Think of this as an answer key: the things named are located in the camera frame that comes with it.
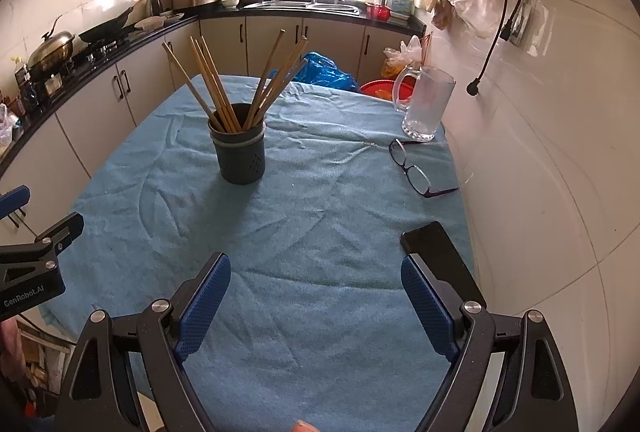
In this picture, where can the red plastic basin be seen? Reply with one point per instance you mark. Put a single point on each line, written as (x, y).
(377, 89)

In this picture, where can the steel lidded pot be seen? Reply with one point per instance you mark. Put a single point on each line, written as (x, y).
(50, 49)

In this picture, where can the blue table cloth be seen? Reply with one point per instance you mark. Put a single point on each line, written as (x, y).
(310, 232)

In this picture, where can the person's right hand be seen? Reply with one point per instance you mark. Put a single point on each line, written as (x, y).
(305, 427)

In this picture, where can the black smartphone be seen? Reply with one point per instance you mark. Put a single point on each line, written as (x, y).
(440, 247)

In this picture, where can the dark grey utensil holder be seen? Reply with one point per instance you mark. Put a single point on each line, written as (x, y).
(240, 161)

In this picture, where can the purple framed eyeglasses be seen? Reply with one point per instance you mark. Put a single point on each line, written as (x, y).
(419, 181)

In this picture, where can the steel electric kettle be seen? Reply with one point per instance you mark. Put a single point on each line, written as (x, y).
(154, 5)

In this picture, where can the black gas stove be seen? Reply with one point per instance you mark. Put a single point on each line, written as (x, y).
(97, 49)

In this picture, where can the black wok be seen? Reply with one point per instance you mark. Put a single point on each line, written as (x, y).
(105, 30)

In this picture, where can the blue plastic bag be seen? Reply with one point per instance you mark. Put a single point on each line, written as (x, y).
(325, 74)

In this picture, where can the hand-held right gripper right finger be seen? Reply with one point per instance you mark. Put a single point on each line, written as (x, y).
(427, 307)

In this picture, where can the steel kitchen sink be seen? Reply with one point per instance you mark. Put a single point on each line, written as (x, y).
(300, 5)

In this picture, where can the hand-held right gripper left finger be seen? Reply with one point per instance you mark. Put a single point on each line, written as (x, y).
(205, 307)

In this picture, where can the clear glass mug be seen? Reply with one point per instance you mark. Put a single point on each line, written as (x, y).
(430, 106)

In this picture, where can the black kitchen countertop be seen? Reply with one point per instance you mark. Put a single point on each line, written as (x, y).
(220, 13)

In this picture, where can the orange and white plastic bag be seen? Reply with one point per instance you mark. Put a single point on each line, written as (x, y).
(400, 59)

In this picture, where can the white detergent jug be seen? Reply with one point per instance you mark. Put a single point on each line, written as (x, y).
(402, 0)

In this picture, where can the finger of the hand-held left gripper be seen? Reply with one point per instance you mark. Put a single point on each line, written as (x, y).
(60, 237)
(15, 199)

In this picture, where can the bundle of wooden chopsticks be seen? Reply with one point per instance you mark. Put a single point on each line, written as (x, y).
(227, 111)

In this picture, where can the white wall box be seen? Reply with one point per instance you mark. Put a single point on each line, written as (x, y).
(525, 19)

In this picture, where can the person's left hand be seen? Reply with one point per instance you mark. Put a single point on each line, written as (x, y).
(9, 347)

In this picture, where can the white bowl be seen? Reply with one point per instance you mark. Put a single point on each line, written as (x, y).
(230, 3)

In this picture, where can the group of condiment bottles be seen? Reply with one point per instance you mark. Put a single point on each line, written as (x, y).
(22, 84)

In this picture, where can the small red basket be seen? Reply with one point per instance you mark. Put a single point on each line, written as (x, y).
(378, 11)

